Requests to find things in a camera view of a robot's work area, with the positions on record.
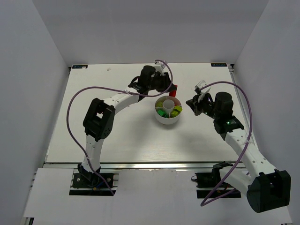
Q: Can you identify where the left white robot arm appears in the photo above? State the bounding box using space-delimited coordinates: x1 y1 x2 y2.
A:
80 62 177 173

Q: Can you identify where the blue label sticker left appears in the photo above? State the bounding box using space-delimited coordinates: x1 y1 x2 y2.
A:
71 65 88 69

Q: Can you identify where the pale green curved lego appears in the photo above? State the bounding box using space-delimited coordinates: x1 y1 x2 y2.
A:
155 101 163 108

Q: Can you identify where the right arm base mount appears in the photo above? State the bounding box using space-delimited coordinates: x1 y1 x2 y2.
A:
191 161 241 199

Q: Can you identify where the blue label sticker right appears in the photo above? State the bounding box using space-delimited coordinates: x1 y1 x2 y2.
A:
210 63 227 67

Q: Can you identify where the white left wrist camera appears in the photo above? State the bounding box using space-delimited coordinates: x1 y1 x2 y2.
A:
154 60 167 75

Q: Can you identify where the lime green lego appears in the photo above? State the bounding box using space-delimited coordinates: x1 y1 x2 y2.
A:
170 110 179 118
174 105 182 113

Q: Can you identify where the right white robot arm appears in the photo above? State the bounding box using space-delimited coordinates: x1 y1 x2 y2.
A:
186 92 291 213

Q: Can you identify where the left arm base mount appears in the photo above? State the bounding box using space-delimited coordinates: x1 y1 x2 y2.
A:
69 172 119 196

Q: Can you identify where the blue label sticker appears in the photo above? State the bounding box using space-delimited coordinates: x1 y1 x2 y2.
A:
71 65 88 69
210 63 227 67

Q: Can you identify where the red rectangular lego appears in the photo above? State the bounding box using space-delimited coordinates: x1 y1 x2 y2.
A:
169 84 178 97

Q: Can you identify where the white round divided container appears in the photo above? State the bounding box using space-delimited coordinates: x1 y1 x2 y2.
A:
155 96 182 125

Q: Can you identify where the dark green lego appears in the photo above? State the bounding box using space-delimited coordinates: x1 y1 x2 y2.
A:
157 109 168 118

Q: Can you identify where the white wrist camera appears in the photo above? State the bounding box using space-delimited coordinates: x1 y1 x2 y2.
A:
195 80 210 103
154 60 167 75

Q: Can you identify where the aluminium table front rail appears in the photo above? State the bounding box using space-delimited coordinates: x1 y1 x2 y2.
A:
43 161 247 171

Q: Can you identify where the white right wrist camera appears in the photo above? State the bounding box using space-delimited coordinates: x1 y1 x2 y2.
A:
195 80 210 103

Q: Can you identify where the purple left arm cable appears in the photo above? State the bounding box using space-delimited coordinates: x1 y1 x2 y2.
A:
66 58 174 196

